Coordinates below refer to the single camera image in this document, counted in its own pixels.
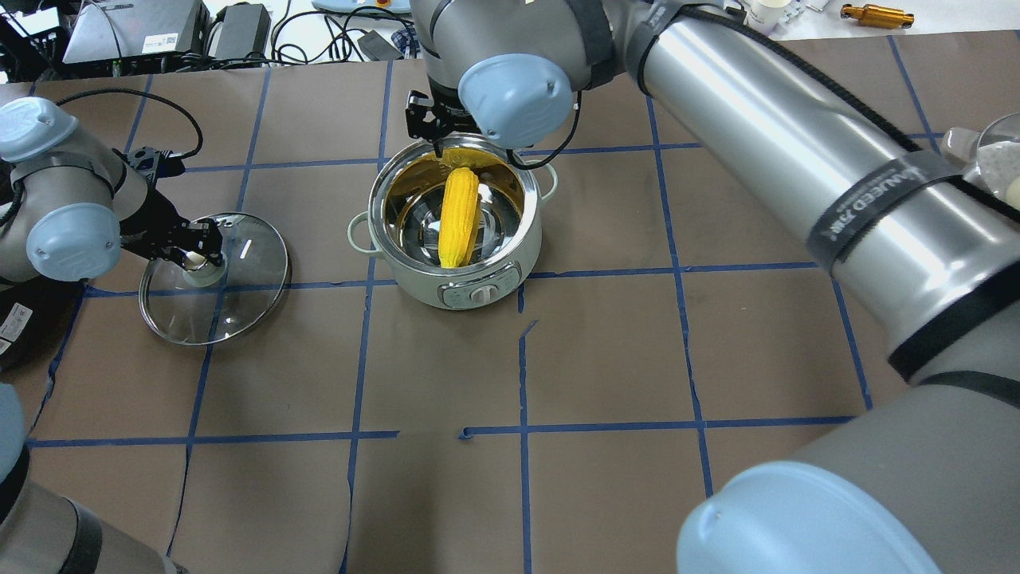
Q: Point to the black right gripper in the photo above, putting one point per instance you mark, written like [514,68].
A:
[447,122]

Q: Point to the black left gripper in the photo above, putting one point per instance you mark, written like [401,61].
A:
[154,222]

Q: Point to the glass pot lid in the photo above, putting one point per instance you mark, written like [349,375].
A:
[209,300]

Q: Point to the yellow toy corn cob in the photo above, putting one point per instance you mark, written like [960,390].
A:
[460,217]

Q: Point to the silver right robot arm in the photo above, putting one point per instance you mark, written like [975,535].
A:
[927,483]

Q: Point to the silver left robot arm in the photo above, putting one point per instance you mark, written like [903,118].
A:
[75,206]

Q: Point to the white electric cooking pot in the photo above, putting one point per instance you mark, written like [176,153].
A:
[402,220]

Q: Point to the black power adapter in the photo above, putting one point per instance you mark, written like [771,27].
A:
[242,32]

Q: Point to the black computer box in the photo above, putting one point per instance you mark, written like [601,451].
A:
[135,30]

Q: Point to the white paper cup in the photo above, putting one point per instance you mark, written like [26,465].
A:
[767,15]

